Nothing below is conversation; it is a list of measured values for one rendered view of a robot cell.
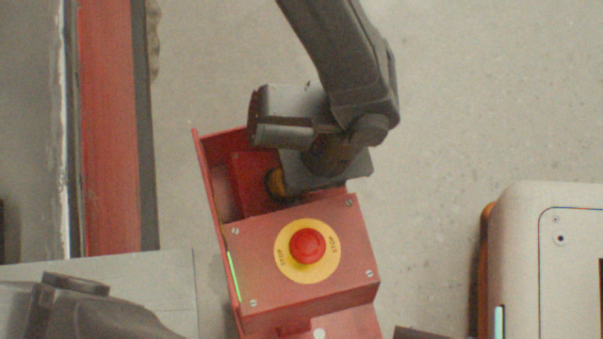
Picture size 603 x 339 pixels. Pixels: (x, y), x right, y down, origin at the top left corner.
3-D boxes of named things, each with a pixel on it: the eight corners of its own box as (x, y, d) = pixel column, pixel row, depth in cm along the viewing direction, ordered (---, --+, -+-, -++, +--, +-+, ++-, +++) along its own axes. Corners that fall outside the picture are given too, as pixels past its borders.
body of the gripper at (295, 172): (269, 137, 113) (285, 113, 106) (355, 124, 116) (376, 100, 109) (284, 193, 111) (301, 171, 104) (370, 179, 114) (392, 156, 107)
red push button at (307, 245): (330, 265, 111) (331, 257, 107) (294, 274, 110) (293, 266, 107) (320, 230, 112) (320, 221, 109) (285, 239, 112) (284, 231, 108)
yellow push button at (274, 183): (293, 203, 121) (303, 196, 119) (267, 204, 119) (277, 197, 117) (285, 173, 122) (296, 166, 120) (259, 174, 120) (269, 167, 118)
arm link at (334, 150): (384, 143, 101) (382, 89, 103) (317, 137, 100) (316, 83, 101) (363, 166, 107) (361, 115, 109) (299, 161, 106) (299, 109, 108)
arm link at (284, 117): (395, 127, 95) (388, 48, 99) (273, 117, 92) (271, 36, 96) (357, 180, 105) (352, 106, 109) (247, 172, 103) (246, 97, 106)
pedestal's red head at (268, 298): (375, 302, 121) (387, 268, 104) (243, 336, 120) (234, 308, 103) (331, 148, 127) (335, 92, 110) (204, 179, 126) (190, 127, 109)
